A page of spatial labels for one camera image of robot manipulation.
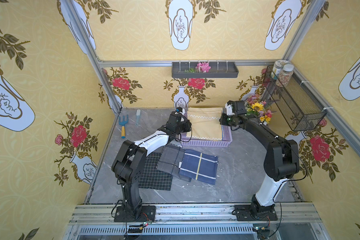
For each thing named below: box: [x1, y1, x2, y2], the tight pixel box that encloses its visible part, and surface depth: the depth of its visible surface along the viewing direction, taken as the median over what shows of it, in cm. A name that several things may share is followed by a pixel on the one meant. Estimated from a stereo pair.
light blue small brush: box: [135, 109, 141, 126], surface depth 119 cm
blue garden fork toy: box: [118, 114, 129, 139], surface depth 110 cm
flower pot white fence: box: [242, 85, 273, 126], surface depth 97 cm
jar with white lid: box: [275, 64, 294, 88], surface depth 82 cm
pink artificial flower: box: [195, 61, 211, 73], surface depth 90 cm
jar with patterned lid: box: [270, 60, 291, 80], surface depth 88 cm
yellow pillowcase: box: [186, 107, 223, 141], surface depth 95 cm
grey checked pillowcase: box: [156, 144, 192, 182], surface depth 92 cm
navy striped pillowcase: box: [179, 149, 219, 185], surface depth 91 cm
